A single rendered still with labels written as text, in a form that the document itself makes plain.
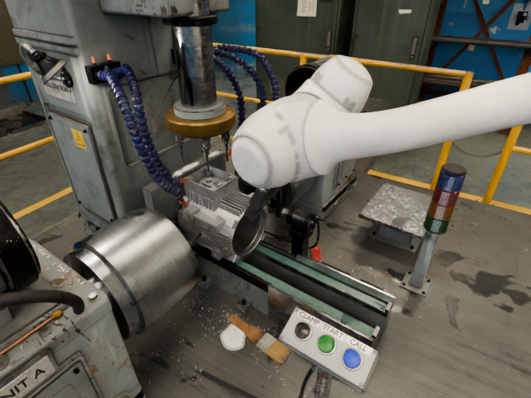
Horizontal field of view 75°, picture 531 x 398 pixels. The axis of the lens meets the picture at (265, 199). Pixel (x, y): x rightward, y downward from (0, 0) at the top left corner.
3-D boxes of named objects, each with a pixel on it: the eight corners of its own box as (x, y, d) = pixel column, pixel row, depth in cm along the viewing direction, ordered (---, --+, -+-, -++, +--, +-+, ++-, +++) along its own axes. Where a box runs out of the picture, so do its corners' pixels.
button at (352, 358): (340, 363, 62) (340, 362, 61) (348, 348, 63) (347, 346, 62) (356, 373, 61) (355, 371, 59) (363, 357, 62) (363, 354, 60)
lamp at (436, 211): (424, 215, 95) (429, 201, 93) (430, 205, 100) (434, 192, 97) (448, 223, 93) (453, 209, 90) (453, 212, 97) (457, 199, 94)
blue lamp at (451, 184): (433, 187, 91) (438, 172, 88) (438, 178, 95) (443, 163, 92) (458, 194, 88) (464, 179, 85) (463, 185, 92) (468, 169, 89)
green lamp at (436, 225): (420, 228, 98) (424, 215, 95) (426, 218, 102) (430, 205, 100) (443, 236, 95) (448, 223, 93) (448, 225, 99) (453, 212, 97)
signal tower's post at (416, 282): (399, 287, 110) (434, 170, 87) (406, 272, 116) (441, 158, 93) (425, 298, 106) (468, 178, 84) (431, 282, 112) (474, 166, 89)
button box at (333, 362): (282, 345, 70) (276, 338, 66) (299, 313, 73) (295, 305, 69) (363, 395, 62) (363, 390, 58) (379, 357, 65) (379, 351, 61)
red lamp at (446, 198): (429, 201, 93) (433, 187, 91) (434, 192, 97) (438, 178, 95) (453, 209, 90) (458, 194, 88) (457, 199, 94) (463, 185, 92)
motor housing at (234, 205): (181, 246, 108) (172, 195, 98) (223, 217, 121) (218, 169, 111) (229, 274, 98) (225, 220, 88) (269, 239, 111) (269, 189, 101)
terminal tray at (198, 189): (185, 199, 103) (182, 178, 99) (210, 185, 110) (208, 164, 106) (215, 213, 97) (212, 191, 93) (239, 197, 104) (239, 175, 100)
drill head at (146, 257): (26, 347, 80) (-24, 267, 66) (153, 257, 105) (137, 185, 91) (88, 414, 68) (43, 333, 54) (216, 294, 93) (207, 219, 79)
